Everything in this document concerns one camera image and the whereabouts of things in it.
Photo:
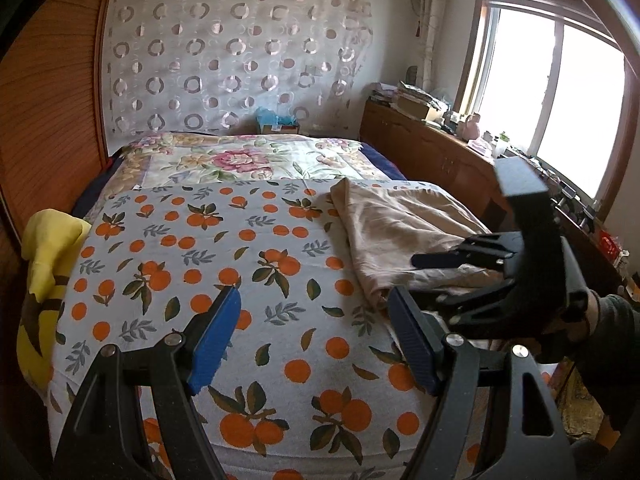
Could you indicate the circle pattern wall curtain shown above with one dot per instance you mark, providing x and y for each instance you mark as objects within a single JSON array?
[{"x": 225, "y": 60}]

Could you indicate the navy blue bed sheet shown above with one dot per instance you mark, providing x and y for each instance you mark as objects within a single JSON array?
[{"x": 382, "y": 160}]

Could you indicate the window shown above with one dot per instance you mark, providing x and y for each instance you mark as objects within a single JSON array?
[{"x": 550, "y": 85}]

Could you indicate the wooden headboard cabinet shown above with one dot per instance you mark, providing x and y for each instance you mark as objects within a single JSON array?
[{"x": 50, "y": 110}]

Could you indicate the wooden side cabinet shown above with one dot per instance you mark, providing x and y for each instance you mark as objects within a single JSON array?
[{"x": 425, "y": 155}]

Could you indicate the pink toy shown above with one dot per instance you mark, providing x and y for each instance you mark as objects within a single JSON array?
[{"x": 471, "y": 126}]

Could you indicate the person's right forearm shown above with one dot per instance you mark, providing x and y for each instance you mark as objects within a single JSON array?
[{"x": 615, "y": 350}]

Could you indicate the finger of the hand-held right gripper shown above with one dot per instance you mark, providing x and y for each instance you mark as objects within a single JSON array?
[
  {"x": 450, "y": 260},
  {"x": 480, "y": 310}
]

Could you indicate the stack of books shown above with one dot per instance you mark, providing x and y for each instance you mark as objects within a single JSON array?
[{"x": 410, "y": 97}]

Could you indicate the floral quilt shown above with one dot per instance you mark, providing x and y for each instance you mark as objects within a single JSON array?
[{"x": 235, "y": 160}]

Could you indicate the white window curtain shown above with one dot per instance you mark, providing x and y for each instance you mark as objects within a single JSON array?
[{"x": 432, "y": 25}]

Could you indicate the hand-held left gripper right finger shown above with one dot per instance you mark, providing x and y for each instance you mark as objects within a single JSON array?
[{"x": 415, "y": 340}]

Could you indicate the yellow garment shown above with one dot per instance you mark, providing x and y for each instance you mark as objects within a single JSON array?
[{"x": 45, "y": 280}]

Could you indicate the box with blue bag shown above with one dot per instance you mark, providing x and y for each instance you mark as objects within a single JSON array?
[{"x": 277, "y": 122}]

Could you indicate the beige garment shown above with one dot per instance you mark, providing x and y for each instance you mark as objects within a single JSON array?
[{"x": 395, "y": 220}]

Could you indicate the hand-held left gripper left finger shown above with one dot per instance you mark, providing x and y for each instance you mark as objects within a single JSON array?
[{"x": 215, "y": 340}]

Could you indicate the orange fruit print blanket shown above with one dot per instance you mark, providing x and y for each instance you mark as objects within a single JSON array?
[{"x": 280, "y": 260}]

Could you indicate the red box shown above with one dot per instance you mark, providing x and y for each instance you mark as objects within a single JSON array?
[{"x": 607, "y": 244}]

